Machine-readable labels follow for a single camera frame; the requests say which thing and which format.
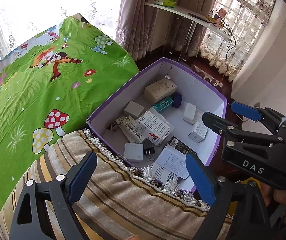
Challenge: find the white barcode small box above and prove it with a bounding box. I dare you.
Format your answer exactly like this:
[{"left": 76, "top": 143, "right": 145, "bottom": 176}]
[{"left": 188, "top": 121, "right": 208, "bottom": 143}]

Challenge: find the black barcode box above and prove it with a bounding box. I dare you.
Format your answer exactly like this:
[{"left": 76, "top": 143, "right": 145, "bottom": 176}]
[{"left": 167, "top": 137, "right": 196, "bottom": 155}]

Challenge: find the white red blue medicine box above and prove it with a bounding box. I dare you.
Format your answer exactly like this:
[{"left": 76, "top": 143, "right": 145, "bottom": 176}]
[{"left": 136, "top": 108, "right": 174, "bottom": 146}]

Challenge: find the black binder clip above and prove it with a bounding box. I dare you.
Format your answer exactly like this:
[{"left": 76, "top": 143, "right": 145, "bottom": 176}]
[{"left": 143, "top": 139, "right": 155, "bottom": 161}]

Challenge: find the small grey cube box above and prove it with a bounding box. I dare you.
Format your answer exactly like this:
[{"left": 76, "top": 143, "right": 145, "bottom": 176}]
[{"left": 123, "top": 101, "right": 144, "bottom": 119}]

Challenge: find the small white cube box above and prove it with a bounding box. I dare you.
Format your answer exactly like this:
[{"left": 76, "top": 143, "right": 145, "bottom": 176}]
[{"left": 123, "top": 142, "right": 143, "bottom": 163}]

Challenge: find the white green patterned box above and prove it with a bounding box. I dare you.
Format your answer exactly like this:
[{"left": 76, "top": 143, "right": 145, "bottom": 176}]
[{"left": 116, "top": 115, "right": 146, "bottom": 144}]

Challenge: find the white plastic case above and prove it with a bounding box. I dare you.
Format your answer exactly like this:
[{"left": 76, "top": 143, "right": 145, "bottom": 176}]
[{"left": 183, "top": 103, "right": 196, "bottom": 124}]

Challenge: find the dark blue small box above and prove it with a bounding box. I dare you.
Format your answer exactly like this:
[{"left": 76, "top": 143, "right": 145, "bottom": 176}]
[{"left": 172, "top": 92, "right": 182, "bottom": 108}]

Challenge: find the plain white tall box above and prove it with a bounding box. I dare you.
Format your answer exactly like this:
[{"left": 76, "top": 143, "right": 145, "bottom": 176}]
[{"left": 156, "top": 145, "right": 189, "bottom": 179}]

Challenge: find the teal medicine box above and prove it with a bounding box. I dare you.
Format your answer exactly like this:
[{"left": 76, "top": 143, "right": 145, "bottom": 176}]
[{"left": 153, "top": 97, "right": 173, "bottom": 113}]

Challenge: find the beige barcode carton box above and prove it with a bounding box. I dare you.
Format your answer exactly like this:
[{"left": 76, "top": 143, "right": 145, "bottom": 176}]
[{"left": 143, "top": 77, "right": 177, "bottom": 105}]

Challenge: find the person's left hand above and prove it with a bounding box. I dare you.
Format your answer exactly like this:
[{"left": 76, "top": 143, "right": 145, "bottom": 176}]
[{"left": 125, "top": 235, "right": 141, "bottom": 240}]

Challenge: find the purple cardboard storage box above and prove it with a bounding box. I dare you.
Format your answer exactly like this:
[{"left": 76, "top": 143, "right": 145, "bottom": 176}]
[{"left": 86, "top": 57, "right": 228, "bottom": 193}]

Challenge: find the striped beige cushion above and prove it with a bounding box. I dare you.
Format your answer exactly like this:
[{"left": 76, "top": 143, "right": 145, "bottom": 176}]
[{"left": 0, "top": 129, "right": 209, "bottom": 239}]

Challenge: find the black remote on table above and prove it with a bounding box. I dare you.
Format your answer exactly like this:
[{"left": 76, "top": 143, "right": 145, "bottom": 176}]
[{"left": 188, "top": 12, "right": 210, "bottom": 23}]

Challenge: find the pink figurine on table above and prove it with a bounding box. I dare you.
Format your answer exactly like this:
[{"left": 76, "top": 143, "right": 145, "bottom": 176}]
[{"left": 213, "top": 8, "right": 226, "bottom": 29}]

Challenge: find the white curved side table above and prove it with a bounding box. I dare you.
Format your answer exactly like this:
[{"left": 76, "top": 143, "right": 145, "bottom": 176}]
[{"left": 144, "top": 2, "right": 233, "bottom": 63}]

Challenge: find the green cartoon bed sheet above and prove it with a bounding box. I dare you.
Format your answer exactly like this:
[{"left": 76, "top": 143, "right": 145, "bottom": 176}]
[{"left": 0, "top": 17, "right": 138, "bottom": 210}]

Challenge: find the mauve floral curtain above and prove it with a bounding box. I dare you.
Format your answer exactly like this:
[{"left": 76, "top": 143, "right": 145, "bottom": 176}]
[{"left": 115, "top": 0, "right": 215, "bottom": 61}]

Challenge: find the green tissue pack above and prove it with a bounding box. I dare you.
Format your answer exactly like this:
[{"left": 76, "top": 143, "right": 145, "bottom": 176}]
[{"left": 154, "top": 0, "right": 176, "bottom": 8}]

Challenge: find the white lace sheer curtain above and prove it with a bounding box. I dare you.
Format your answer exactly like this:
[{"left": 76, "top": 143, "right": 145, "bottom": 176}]
[{"left": 0, "top": 0, "right": 121, "bottom": 59}]

